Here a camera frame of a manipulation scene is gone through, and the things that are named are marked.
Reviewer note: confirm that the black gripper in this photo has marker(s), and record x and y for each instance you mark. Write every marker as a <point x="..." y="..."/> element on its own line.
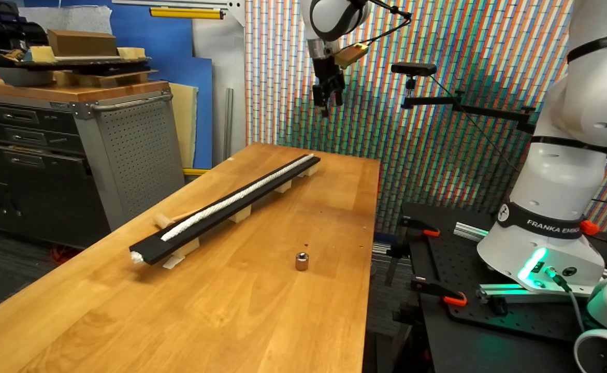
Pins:
<point x="328" y="72"/>

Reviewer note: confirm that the long black rail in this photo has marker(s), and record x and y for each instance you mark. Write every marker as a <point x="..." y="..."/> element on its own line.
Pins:
<point x="210" y="224"/>

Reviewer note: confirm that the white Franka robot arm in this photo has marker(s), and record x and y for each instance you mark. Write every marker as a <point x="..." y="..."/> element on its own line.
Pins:
<point x="563" y="179"/>

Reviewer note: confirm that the yellow object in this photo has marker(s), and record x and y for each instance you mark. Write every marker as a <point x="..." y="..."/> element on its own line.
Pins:
<point x="193" y="173"/>

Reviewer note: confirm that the wooden support block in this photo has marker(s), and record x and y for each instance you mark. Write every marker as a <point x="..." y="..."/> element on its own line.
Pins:
<point x="240" y="214"/>
<point x="285" y="188"/>
<point x="180" y="254"/>
<point x="314" y="171"/>

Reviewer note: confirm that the white foam board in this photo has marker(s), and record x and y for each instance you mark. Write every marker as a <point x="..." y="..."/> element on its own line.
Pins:
<point x="219" y="69"/>

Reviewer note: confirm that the striped colourful backdrop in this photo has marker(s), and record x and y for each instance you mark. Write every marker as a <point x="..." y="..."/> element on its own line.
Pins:
<point x="455" y="159"/>

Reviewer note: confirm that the beige panel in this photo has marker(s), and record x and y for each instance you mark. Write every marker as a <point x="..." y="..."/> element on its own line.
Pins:
<point x="182" y="126"/>

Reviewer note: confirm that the small metal nut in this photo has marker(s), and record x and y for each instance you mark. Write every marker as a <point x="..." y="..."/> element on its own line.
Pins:
<point x="300" y="261"/>

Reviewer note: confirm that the yellow bar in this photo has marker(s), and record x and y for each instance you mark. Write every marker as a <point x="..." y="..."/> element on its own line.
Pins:
<point x="185" y="14"/>

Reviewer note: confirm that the blue panel board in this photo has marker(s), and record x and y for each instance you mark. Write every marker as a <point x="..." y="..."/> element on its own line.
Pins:
<point x="157" y="54"/>

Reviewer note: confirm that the silver aluminium bar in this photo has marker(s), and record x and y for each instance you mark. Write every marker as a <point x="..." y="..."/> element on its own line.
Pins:
<point x="468" y="230"/>

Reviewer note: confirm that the beige foam slab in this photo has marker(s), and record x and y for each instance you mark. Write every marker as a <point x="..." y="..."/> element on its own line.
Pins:
<point x="133" y="54"/>

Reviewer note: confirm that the small loose wooden block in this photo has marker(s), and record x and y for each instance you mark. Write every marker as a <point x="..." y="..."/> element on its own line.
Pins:
<point x="163" y="221"/>

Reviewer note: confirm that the grey perforated metal cabinet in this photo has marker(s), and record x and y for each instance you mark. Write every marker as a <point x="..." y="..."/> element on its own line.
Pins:
<point x="129" y="159"/>

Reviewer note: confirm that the wooden plank stack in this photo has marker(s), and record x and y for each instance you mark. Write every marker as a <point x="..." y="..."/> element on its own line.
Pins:
<point x="109" y="78"/>

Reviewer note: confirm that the brown wooden box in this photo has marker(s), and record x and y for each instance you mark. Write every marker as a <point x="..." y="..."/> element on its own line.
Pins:
<point x="81" y="43"/>

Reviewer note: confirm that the black flat tray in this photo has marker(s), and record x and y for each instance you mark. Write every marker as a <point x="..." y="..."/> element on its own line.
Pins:
<point x="75" y="67"/>

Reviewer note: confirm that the green lit metal bar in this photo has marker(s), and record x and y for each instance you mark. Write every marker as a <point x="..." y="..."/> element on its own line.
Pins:
<point x="510" y="290"/>

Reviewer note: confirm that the black robot table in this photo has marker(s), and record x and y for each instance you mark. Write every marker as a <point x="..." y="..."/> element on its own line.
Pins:
<point x="455" y="339"/>

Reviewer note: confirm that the white box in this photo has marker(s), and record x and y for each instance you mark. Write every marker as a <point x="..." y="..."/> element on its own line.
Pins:
<point x="67" y="20"/>

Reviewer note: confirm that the orange round knob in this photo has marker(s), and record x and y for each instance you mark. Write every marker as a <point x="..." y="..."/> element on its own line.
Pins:
<point x="591" y="226"/>

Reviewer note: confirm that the black equipment pile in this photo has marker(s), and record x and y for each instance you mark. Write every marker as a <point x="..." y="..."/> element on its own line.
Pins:
<point x="13" y="27"/>

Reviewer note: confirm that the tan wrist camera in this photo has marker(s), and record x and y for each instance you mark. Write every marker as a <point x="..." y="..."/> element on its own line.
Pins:
<point x="354" y="54"/>

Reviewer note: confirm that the black exterior camera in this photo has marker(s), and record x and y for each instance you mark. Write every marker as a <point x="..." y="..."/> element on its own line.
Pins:
<point x="415" y="69"/>

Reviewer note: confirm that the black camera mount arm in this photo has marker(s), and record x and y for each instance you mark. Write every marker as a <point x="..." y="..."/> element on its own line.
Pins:
<point x="468" y="106"/>

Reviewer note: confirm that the white rail end piece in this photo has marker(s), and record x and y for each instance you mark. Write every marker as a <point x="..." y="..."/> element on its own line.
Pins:
<point x="138" y="260"/>

